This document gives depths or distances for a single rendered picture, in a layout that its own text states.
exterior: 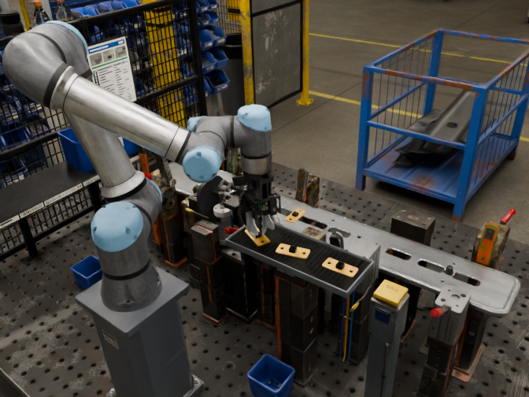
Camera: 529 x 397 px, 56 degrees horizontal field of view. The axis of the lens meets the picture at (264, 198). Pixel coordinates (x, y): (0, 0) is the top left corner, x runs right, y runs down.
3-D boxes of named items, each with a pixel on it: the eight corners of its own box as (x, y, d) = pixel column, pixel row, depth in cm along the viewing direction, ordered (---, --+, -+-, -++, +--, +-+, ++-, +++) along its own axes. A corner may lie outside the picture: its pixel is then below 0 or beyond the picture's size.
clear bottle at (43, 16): (61, 52, 202) (49, 0, 191) (47, 56, 197) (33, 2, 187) (53, 50, 205) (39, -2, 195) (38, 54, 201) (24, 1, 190)
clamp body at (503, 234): (493, 311, 171) (518, 224, 152) (480, 339, 162) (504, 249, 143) (463, 299, 177) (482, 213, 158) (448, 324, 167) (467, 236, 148)
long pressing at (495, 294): (525, 276, 143) (527, 272, 142) (503, 324, 128) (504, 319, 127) (181, 157, 216) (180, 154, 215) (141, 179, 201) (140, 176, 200)
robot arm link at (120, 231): (92, 276, 118) (79, 229, 111) (110, 242, 129) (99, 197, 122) (142, 276, 117) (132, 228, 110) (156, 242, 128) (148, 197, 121)
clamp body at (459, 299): (456, 385, 147) (479, 293, 128) (442, 413, 139) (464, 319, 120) (424, 370, 152) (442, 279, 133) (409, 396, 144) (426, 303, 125)
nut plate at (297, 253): (310, 250, 129) (310, 246, 129) (305, 259, 126) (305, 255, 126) (280, 243, 132) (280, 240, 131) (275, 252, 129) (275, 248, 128)
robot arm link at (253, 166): (234, 150, 121) (264, 142, 125) (236, 167, 124) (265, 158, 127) (249, 162, 116) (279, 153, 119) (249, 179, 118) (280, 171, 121)
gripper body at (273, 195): (255, 224, 123) (253, 181, 117) (239, 208, 130) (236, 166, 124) (282, 214, 126) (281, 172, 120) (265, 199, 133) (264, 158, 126)
